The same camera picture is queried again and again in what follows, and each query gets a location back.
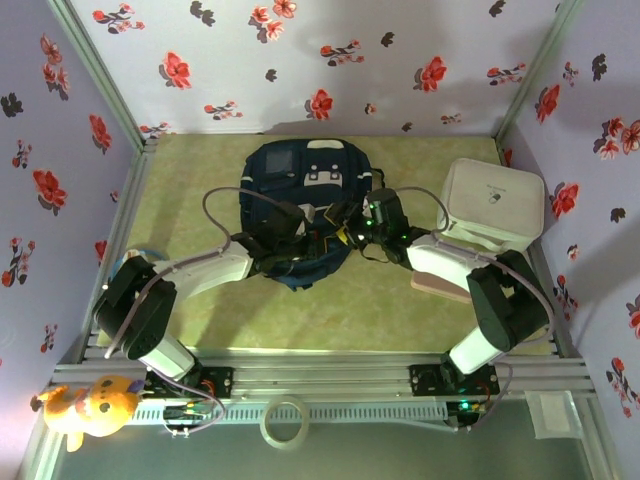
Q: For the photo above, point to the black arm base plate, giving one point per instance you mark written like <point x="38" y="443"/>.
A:
<point x="220" y="382"/>
<point x="422" y="380"/>

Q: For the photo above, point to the clear tape roll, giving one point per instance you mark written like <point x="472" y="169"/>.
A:
<point x="266" y="425"/>

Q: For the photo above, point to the white paper patch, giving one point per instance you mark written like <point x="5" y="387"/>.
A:
<point x="550" y="415"/>

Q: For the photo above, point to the small white and blue object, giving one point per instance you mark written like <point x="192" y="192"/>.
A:
<point x="135" y="248"/>

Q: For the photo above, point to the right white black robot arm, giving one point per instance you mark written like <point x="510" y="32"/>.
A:
<point x="435" y="260"/>

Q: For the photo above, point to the small green circuit board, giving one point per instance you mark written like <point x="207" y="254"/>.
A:
<point x="187" y="412"/>
<point x="465" y="406"/>

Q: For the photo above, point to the white zipped storage case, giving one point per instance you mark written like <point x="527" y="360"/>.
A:
<point x="492" y="202"/>

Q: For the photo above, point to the orange plush toy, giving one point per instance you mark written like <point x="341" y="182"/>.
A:
<point x="95" y="407"/>

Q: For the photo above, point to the aluminium cage frame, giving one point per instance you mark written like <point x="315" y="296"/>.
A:
<point x="320" y="365"/>

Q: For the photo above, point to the navy blue backpack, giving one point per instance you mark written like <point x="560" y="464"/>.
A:
<point x="290" y="175"/>

